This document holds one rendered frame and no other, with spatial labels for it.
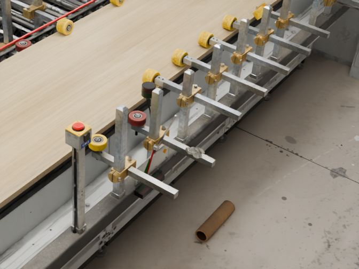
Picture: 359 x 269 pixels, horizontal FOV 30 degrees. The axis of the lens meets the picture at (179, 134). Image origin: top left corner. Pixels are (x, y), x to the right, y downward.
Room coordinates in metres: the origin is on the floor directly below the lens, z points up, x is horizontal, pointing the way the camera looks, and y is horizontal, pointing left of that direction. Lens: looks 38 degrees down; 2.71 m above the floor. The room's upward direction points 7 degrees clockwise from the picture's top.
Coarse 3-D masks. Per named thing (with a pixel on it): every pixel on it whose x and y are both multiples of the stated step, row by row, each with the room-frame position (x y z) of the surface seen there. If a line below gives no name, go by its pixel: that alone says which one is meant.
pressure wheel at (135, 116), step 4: (132, 112) 2.46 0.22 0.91; (136, 112) 2.46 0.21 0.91; (140, 112) 2.47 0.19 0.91; (132, 116) 2.43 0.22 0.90; (136, 116) 2.43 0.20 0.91; (140, 116) 2.44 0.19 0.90; (144, 116) 2.44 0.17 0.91; (128, 120) 2.43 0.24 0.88; (132, 120) 2.40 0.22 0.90; (136, 120) 2.40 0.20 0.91; (140, 120) 2.41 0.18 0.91; (144, 120) 2.42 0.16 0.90; (132, 124) 2.40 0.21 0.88; (136, 124) 2.40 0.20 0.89; (140, 124) 2.40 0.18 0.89; (136, 132) 2.43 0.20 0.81
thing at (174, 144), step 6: (132, 126) 2.43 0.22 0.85; (138, 126) 2.42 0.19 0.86; (144, 126) 2.42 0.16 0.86; (144, 132) 2.40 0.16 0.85; (168, 138) 2.36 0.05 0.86; (168, 144) 2.33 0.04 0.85; (174, 144) 2.32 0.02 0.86; (180, 144) 2.32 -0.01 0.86; (180, 150) 2.30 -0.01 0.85; (192, 156) 2.27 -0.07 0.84; (204, 156) 2.26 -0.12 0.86; (204, 162) 2.24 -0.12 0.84; (210, 162) 2.22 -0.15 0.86
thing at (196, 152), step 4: (188, 148) 2.29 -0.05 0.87; (192, 148) 2.29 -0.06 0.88; (196, 148) 2.29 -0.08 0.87; (200, 148) 2.29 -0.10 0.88; (188, 152) 2.27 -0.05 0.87; (192, 152) 2.27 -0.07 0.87; (196, 152) 2.26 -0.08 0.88; (200, 152) 2.28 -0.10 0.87; (204, 152) 2.28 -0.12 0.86; (196, 156) 2.25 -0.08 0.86; (200, 156) 2.25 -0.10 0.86
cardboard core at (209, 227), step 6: (222, 204) 2.81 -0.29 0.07; (228, 204) 2.81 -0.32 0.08; (216, 210) 2.75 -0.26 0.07; (222, 210) 2.75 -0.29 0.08; (228, 210) 2.77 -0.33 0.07; (234, 210) 2.81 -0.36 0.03; (210, 216) 2.70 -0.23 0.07; (216, 216) 2.70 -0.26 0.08; (222, 216) 2.71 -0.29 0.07; (228, 216) 2.75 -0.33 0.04; (204, 222) 2.66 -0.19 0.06; (210, 222) 2.65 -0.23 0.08; (216, 222) 2.66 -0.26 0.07; (222, 222) 2.69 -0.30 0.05; (198, 228) 2.60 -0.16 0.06; (204, 228) 2.59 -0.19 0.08; (210, 228) 2.61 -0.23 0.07; (216, 228) 2.64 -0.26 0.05; (198, 234) 2.60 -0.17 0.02; (204, 234) 2.62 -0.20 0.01; (210, 234) 2.58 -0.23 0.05; (204, 240) 2.57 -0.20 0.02
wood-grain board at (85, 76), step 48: (144, 0) 3.59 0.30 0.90; (192, 0) 3.66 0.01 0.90; (240, 0) 3.74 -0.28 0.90; (48, 48) 2.94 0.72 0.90; (96, 48) 2.99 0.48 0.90; (144, 48) 3.04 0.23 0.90; (192, 48) 3.10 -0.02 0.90; (0, 96) 2.47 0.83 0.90; (48, 96) 2.52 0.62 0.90; (96, 96) 2.56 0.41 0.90; (0, 144) 2.14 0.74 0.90; (48, 144) 2.17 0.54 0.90; (0, 192) 1.85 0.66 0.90
